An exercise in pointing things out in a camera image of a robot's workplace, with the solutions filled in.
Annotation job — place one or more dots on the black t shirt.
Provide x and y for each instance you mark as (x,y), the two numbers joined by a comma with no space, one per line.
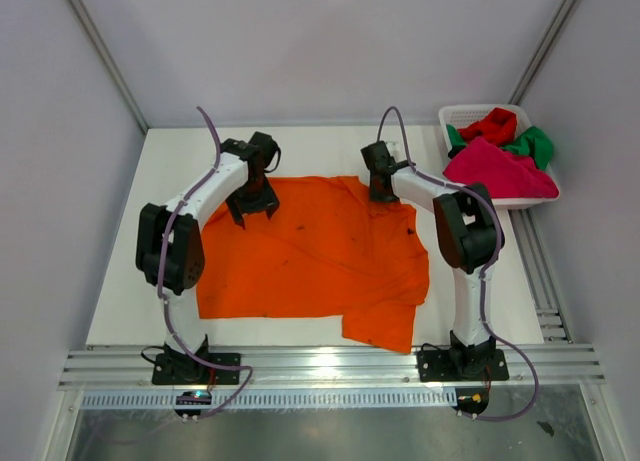
(454,152)

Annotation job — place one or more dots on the left controller board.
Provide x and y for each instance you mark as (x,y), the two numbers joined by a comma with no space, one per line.
(192,403)

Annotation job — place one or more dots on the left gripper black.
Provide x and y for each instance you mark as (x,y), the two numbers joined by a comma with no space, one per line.
(253,202)

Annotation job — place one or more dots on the left frame post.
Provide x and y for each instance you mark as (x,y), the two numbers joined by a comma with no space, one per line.
(90,29)

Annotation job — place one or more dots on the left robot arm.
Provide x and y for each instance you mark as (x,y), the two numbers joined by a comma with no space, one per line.
(170,251)

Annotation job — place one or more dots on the orange t shirt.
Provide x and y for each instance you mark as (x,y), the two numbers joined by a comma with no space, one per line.
(327,251)

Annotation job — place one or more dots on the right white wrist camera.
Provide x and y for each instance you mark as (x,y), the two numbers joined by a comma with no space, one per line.
(393,148)

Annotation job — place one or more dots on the magenta t shirt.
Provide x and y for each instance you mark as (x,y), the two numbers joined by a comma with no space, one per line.
(505,175)

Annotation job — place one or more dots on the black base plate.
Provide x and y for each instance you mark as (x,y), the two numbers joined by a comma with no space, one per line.
(461,364)
(174,368)

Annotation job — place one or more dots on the controller board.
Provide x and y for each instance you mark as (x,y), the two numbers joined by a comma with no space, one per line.
(192,403)
(471,401)

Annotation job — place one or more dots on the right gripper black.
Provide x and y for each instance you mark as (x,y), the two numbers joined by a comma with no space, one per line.
(382,194)

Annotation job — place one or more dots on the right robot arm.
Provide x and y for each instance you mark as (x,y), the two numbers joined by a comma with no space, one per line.
(469,240)

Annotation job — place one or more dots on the white plastic basket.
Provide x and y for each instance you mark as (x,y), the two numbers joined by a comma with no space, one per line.
(461,116)

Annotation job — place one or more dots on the white slotted cable duct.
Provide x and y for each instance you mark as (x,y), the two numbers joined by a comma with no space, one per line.
(274,399)

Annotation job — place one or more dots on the right frame post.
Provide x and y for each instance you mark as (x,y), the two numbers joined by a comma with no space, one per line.
(544,49)

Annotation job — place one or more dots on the frame post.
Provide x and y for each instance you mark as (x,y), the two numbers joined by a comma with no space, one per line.
(544,49)
(90,29)

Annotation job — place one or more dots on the green t shirt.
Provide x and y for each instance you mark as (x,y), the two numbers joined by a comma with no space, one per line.
(533,143)

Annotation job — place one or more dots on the aluminium front rail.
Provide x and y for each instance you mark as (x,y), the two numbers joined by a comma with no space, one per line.
(324,367)

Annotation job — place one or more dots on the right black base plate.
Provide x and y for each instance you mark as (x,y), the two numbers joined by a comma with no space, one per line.
(461,364)

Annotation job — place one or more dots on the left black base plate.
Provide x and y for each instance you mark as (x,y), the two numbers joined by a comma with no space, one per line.
(174,368)

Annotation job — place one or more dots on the red t shirt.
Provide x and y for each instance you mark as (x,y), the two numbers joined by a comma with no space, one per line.
(497,128)

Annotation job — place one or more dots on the right controller board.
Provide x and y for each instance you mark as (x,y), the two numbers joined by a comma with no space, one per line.
(471,401)

